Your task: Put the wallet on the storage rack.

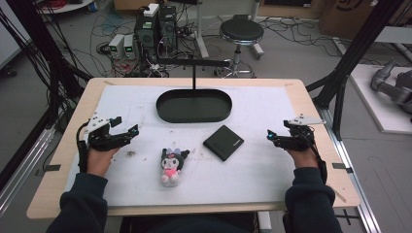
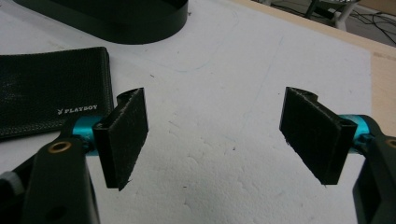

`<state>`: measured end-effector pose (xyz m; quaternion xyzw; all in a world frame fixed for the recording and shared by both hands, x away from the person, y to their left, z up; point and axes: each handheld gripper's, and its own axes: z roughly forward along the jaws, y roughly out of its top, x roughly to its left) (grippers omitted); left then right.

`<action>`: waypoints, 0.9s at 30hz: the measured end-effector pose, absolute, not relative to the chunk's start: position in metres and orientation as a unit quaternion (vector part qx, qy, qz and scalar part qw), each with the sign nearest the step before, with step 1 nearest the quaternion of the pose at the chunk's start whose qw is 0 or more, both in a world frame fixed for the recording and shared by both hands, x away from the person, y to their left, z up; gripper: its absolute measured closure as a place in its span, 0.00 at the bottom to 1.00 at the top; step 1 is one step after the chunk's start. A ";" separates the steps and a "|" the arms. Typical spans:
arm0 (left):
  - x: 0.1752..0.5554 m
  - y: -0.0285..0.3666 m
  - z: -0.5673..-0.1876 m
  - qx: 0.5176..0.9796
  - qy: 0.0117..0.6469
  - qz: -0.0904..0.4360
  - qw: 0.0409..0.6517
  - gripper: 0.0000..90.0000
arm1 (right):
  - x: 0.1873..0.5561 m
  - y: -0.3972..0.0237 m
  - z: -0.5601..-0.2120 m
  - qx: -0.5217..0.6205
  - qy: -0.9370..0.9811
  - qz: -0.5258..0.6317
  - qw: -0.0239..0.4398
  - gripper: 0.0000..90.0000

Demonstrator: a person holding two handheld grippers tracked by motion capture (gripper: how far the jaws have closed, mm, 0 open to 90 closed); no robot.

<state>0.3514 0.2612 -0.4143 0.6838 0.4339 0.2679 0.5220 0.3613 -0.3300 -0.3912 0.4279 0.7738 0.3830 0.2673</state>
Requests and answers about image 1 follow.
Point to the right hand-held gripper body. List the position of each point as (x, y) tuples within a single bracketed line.
[(298, 140)]

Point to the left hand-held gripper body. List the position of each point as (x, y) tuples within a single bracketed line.
[(100, 139)]

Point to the black square box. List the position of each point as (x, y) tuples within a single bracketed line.
[(223, 142)]

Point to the black and pink plush toy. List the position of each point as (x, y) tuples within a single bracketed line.
[(171, 163)]

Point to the black oval tray with stand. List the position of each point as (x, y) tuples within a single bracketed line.
[(193, 106)]

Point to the person's right hand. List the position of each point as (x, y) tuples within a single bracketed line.
[(302, 159)]

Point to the person's left hand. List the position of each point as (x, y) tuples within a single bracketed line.
[(98, 161)]

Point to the white table mat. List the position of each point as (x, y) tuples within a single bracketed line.
[(246, 174)]

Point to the black tape strip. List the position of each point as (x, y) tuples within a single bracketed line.
[(341, 166), (51, 167)]

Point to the grey power supply unit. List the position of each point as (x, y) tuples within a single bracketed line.
[(116, 45), (129, 47)]

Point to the white floor board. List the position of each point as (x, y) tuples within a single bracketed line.
[(379, 103)]

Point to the black computer tower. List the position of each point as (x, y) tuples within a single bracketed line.
[(146, 34), (168, 27)]

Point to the black round stool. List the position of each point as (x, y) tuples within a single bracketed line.
[(241, 30)]

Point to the person's lap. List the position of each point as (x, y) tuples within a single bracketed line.
[(188, 225)]

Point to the white box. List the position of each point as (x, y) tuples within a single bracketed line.
[(151, 9)]

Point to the white desk leg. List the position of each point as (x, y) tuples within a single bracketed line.
[(201, 32)]

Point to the brown cardboard box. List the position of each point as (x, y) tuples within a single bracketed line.
[(346, 17)]

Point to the aluminium rail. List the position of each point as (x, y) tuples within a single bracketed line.
[(22, 171), (353, 181)]

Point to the black metal frame post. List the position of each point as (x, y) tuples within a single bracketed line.
[(48, 55), (353, 55)]

